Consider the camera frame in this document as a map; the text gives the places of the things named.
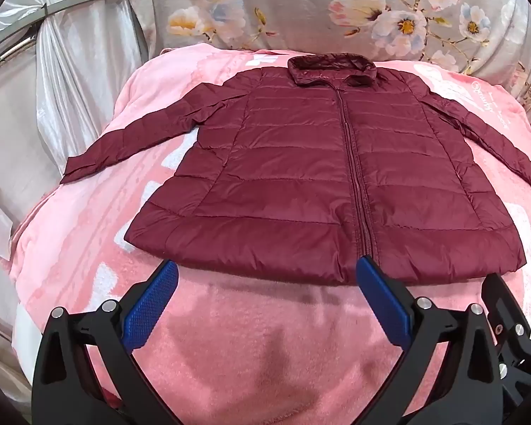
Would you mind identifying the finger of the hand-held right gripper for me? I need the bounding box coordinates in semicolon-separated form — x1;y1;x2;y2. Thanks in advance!
480;272;531;357

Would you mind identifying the grey strap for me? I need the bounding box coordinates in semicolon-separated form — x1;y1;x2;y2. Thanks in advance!
0;0;129;54

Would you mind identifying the metal rail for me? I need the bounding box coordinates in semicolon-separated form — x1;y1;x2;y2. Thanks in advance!
0;33;42;69

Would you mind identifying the grey floral blanket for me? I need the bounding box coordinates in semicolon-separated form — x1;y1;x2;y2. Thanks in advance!
126;0;531;111

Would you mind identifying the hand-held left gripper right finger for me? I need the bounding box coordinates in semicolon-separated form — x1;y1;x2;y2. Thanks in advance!
355;256;503;425

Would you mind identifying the pink fleece blanket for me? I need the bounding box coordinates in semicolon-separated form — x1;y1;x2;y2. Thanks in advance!
9;46;531;425

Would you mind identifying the white satin curtain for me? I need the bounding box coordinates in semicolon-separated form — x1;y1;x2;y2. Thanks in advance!
0;0;155;381

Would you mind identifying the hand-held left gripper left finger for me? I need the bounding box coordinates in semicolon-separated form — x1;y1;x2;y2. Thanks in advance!
32;259;180;425

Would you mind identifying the maroon puffer jacket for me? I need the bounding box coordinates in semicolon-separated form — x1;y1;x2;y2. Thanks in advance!
61;53;531;285

